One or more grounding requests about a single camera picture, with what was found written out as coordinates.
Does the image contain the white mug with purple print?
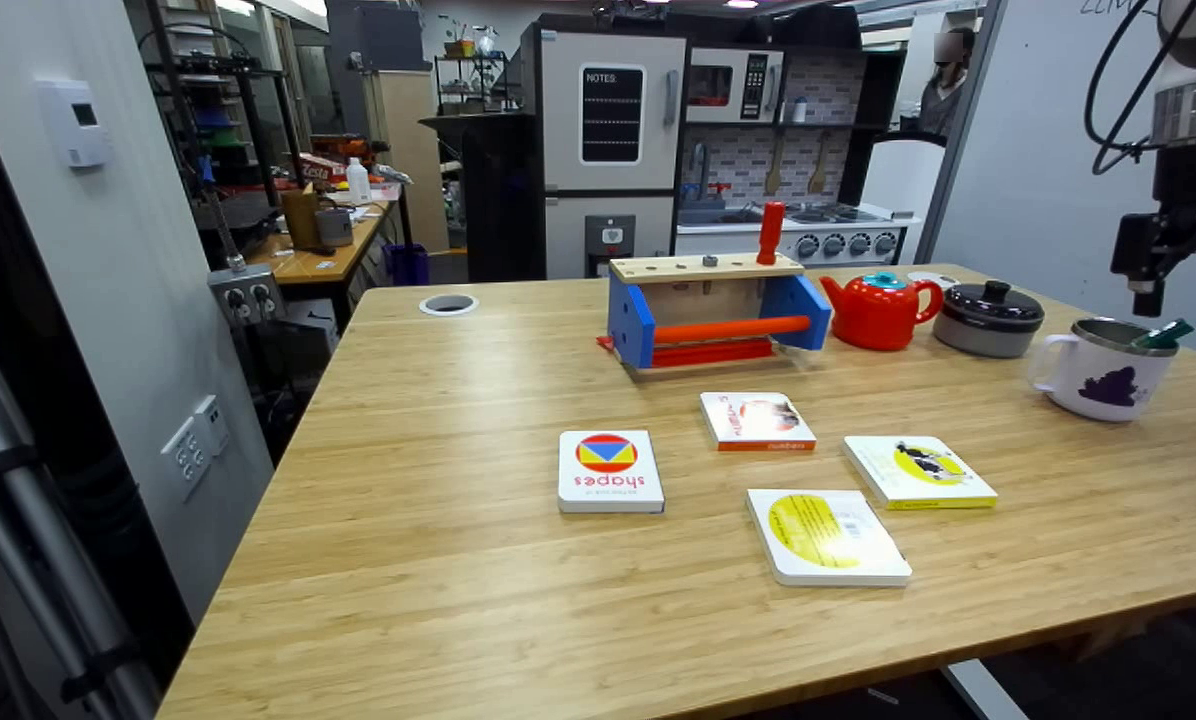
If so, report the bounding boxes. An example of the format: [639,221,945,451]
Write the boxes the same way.
[1022,317,1179,429]

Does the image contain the gray pot with black lid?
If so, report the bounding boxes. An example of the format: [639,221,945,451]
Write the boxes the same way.
[931,278,1046,366]

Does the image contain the white rounded appliance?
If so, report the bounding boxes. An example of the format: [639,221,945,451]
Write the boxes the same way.
[857,137,952,225]

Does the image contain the person in background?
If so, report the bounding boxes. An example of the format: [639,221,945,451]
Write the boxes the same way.
[917,23,980,143]

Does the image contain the red teapot with teal knob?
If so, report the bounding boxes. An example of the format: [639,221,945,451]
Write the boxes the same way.
[815,269,949,356]

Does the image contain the book yellow circle black figure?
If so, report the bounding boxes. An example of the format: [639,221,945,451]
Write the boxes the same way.
[838,433,1005,517]

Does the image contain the toy stove with knobs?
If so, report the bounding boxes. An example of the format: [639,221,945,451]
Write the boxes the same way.
[672,210,917,272]

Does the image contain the red wooden peg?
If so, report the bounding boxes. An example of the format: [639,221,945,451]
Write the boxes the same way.
[750,198,790,269]

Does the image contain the orange wooden dowel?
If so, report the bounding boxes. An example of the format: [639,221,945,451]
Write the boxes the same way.
[646,312,815,347]

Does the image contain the white book large yellow circle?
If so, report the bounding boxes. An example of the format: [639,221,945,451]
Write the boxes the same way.
[742,485,917,594]

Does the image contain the white book with red edge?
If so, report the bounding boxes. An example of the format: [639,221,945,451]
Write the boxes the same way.
[694,388,820,458]

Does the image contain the white microwave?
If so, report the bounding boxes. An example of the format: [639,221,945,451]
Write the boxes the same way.
[684,46,790,134]

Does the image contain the wooden toy bench blue sides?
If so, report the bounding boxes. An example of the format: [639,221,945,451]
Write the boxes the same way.
[594,253,838,379]

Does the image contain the white cabinet under oven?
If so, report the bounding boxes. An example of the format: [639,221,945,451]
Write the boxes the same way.
[541,194,679,286]

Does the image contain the white lab oven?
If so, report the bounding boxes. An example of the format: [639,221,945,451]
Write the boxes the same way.
[536,23,692,202]

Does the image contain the white book red yellow circle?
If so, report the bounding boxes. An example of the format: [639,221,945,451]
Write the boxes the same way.
[554,426,672,519]

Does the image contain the black cabinet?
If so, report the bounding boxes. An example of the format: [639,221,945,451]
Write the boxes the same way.
[420,107,549,286]

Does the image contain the blue bin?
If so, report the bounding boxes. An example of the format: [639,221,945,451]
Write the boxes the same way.
[382,242,437,289]

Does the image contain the white plastic bottle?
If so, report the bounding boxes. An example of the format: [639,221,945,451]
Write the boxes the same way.
[343,152,374,210]

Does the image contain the wooden workbench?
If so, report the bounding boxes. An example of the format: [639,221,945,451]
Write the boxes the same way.
[244,198,405,295]

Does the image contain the brown cardboard box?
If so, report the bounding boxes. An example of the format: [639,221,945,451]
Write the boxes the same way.
[278,179,357,261]

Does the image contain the gray electrical box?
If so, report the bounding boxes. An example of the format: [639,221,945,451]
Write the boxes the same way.
[204,255,285,328]

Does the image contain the metal shelf rack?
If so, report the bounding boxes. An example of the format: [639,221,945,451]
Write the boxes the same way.
[137,0,306,272]

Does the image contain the black and silver tripod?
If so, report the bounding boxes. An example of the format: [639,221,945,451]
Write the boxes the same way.
[0,36,164,720]

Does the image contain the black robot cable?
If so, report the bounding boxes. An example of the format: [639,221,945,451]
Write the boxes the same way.
[1085,0,1196,179]

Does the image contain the white wall outlet plate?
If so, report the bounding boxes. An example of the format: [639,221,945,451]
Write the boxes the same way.
[155,388,237,505]

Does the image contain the white wall thermostat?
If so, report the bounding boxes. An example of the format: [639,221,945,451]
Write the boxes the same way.
[32,73,116,175]

